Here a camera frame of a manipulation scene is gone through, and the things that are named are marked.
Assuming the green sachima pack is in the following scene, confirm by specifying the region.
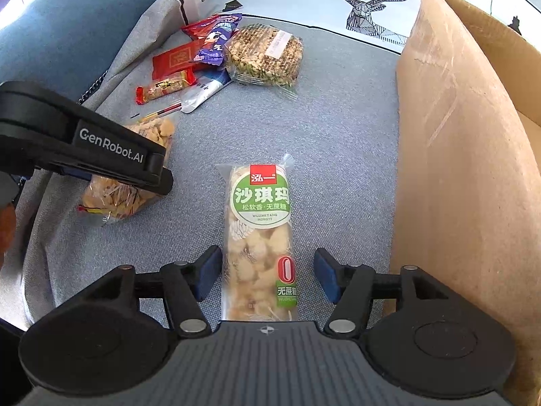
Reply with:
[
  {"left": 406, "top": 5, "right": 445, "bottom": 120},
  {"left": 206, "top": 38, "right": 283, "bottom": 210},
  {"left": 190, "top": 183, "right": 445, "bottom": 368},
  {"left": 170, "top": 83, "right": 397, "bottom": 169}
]
[{"left": 217, "top": 154, "right": 297, "bottom": 322}]

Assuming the clear bag of crackers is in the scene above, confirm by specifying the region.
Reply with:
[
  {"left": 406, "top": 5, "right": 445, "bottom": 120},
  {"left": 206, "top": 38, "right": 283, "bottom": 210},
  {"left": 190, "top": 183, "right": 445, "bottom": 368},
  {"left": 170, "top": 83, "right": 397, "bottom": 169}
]
[{"left": 77, "top": 116, "right": 176, "bottom": 224}]

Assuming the small red-ended sausage snack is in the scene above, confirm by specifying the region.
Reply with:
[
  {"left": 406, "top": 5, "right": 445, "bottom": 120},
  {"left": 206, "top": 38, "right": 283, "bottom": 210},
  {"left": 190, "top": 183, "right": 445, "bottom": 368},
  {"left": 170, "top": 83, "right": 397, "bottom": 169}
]
[{"left": 135, "top": 70, "right": 196, "bottom": 106}]

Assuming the red square snack packet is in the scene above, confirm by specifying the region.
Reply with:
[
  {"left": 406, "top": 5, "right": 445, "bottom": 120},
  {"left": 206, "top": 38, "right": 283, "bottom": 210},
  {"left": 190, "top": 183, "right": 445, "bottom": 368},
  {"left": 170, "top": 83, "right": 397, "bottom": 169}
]
[{"left": 152, "top": 40, "right": 205, "bottom": 80}]

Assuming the purple white sachet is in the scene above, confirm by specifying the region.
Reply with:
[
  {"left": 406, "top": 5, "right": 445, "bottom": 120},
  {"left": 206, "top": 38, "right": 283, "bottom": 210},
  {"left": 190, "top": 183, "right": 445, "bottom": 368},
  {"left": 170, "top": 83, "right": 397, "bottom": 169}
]
[{"left": 181, "top": 67, "right": 231, "bottom": 114}]

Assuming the purple cow candy pack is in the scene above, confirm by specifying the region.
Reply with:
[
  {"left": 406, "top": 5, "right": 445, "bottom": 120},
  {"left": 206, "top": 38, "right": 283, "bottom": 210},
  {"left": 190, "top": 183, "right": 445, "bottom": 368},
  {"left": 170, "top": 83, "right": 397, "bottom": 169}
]
[{"left": 193, "top": 13, "right": 243, "bottom": 67}]

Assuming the round seed brittle pack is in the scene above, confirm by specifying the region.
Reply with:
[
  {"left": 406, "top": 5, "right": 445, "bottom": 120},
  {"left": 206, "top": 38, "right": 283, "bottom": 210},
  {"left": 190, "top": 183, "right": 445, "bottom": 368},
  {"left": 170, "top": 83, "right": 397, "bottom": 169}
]
[{"left": 224, "top": 23, "right": 304, "bottom": 93}]

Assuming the red spicy strip packet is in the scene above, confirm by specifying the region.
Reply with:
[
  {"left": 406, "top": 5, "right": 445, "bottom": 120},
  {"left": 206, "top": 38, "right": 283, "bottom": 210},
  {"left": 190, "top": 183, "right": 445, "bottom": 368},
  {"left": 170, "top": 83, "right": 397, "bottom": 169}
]
[{"left": 181, "top": 15, "right": 219, "bottom": 40}]

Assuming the person's left hand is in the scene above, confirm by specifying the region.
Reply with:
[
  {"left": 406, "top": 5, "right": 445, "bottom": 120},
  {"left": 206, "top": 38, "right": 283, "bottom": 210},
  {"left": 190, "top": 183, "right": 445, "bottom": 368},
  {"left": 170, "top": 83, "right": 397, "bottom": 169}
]
[{"left": 0, "top": 203, "right": 17, "bottom": 255}]

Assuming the blue sofa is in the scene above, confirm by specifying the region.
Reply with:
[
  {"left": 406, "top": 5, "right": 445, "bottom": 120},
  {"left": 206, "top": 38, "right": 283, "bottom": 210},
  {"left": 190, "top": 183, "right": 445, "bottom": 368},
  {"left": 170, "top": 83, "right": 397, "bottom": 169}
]
[{"left": 1, "top": 0, "right": 155, "bottom": 101}]

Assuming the brown cardboard box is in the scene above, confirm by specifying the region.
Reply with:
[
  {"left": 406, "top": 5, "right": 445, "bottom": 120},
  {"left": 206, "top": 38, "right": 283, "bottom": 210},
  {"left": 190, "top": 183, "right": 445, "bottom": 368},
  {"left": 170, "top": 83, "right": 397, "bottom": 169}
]
[{"left": 391, "top": 0, "right": 540, "bottom": 405}]

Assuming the deer print sofa cover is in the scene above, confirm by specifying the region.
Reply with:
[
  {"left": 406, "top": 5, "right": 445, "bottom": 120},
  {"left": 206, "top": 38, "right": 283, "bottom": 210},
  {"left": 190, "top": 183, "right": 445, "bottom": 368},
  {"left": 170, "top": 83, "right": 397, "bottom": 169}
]
[{"left": 0, "top": 0, "right": 541, "bottom": 331}]

